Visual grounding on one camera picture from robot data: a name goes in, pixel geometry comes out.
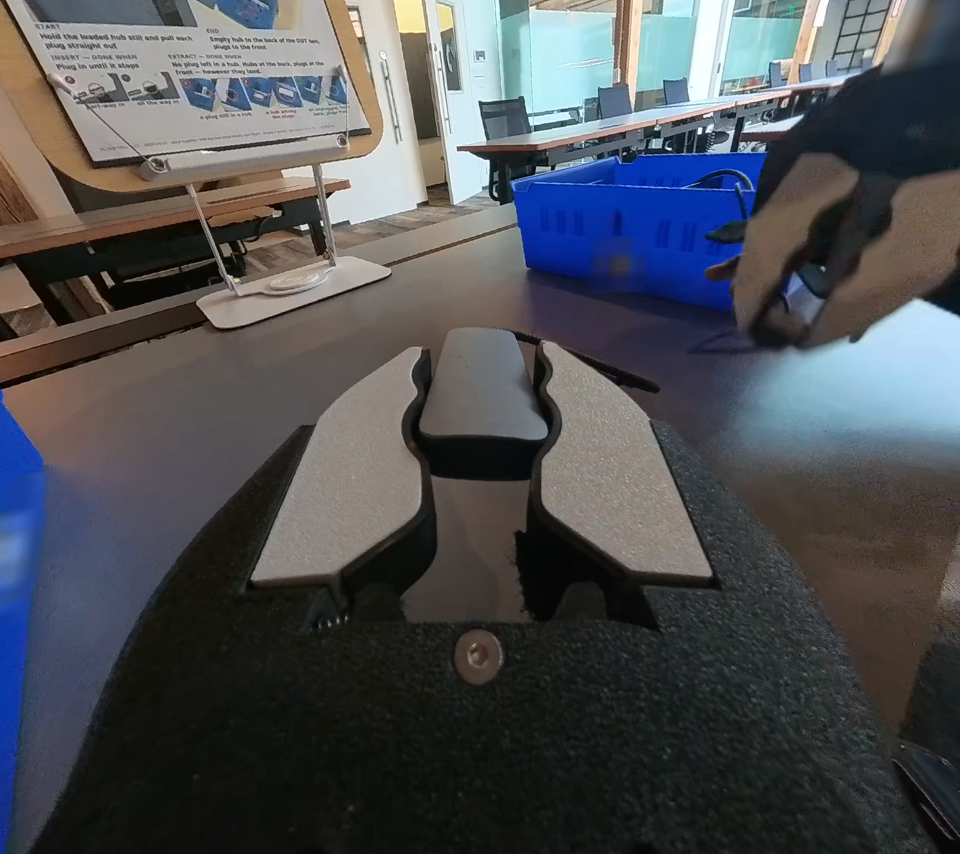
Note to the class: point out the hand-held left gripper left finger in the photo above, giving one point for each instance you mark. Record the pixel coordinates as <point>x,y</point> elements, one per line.
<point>345,494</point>

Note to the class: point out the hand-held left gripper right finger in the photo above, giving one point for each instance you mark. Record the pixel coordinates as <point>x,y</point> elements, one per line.
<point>615,494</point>

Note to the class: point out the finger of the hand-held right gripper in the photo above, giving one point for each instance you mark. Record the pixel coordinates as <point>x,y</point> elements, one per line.
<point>900,254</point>
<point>795,217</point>

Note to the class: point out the blue plastic bin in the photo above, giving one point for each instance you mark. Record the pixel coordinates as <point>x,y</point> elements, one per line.
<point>19,569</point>
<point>585,224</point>

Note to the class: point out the person's right hand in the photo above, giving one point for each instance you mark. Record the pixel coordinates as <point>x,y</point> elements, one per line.
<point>724,269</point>

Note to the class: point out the black office chair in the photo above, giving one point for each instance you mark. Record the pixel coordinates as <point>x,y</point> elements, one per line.
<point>615,98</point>
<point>675,91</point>
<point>504,117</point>

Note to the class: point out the long office desk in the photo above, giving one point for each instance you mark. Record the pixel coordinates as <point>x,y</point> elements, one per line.
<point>637,127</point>

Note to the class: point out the dark office desk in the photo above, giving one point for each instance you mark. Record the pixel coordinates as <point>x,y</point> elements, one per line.
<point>150,209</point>

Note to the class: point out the instruction sign on stand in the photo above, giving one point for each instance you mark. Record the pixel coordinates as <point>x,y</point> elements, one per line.
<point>187,7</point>

